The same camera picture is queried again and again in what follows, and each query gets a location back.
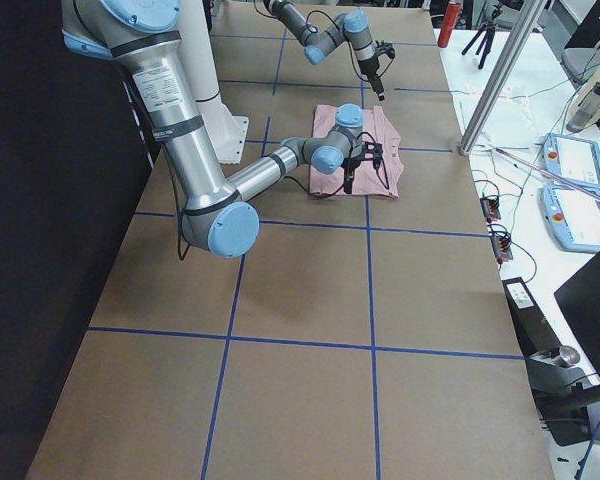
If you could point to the teach pendant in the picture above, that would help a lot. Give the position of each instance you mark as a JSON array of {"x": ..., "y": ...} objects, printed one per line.
[
  {"x": 573, "y": 218},
  {"x": 575, "y": 159}
]

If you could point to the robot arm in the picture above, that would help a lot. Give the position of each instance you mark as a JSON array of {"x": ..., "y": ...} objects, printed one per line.
[
  {"x": 163, "y": 47},
  {"x": 351, "y": 28}
]

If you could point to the aluminium frame post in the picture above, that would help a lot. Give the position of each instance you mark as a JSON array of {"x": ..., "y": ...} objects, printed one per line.
[{"x": 513, "y": 47}]

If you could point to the pink Snoopy t-shirt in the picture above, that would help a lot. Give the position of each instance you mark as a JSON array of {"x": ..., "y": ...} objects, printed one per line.
[{"x": 371, "y": 177}]

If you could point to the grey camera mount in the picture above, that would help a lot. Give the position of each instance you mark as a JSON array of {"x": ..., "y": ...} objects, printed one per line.
[{"x": 568, "y": 403}]

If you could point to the orange circuit board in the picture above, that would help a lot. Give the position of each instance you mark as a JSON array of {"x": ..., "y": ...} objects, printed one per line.
[
  {"x": 490, "y": 208},
  {"x": 501, "y": 245}
]

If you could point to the red cylinder bottle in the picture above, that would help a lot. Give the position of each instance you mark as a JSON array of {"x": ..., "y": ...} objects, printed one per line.
[{"x": 450, "y": 19}]

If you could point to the upper teach pendant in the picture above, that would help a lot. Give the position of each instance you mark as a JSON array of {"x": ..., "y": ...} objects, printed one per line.
[{"x": 575, "y": 159}]

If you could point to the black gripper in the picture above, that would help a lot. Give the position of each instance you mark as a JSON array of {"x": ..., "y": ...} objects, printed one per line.
[
  {"x": 368, "y": 66},
  {"x": 350, "y": 166}
]

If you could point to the black monitor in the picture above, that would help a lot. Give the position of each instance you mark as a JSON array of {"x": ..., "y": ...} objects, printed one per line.
[{"x": 579, "y": 301}]

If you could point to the lower teach pendant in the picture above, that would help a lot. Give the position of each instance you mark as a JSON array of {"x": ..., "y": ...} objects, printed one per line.
[{"x": 573, "y": 218}]

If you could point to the black camera tripod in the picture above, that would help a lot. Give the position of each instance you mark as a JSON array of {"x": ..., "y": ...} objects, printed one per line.
[{"x": 486, "y": 35}]

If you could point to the clear water bottle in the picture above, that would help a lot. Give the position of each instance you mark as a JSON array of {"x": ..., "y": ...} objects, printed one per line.
[{"x": 586, "y": 109}]

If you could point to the black power box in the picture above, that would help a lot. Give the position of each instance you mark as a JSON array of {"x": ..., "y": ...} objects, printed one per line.
[{"x": 533, "y": 331}]

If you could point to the upper orange circuit board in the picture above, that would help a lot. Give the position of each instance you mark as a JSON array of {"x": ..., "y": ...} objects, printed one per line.
[{"x": 490, "y": 208}]

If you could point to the lower orange circuit board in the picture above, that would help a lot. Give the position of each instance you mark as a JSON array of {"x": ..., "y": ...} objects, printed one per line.
[{"x": 501, "y": 245}]

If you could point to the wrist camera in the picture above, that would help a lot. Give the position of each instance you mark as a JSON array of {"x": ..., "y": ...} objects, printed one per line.
[
  {"x": 383, "y": 48},
  {"x": 374, "y": 154}
]

